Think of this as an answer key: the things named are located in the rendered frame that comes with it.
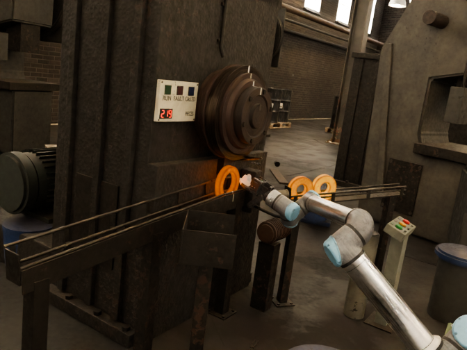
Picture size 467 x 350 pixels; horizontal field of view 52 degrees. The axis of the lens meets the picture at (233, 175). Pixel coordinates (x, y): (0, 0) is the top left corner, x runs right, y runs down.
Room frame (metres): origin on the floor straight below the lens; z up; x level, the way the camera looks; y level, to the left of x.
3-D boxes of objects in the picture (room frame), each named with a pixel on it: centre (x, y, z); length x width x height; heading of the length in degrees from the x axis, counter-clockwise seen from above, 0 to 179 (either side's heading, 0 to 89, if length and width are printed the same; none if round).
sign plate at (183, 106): (2.17, 0.29, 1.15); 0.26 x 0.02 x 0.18; 147
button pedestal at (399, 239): (2.58, -0.97, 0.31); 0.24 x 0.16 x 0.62; 147
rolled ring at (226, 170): (2.41, 0.03, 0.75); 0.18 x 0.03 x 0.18; 148
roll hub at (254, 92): (2.35, -0.06, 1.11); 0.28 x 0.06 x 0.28; 147
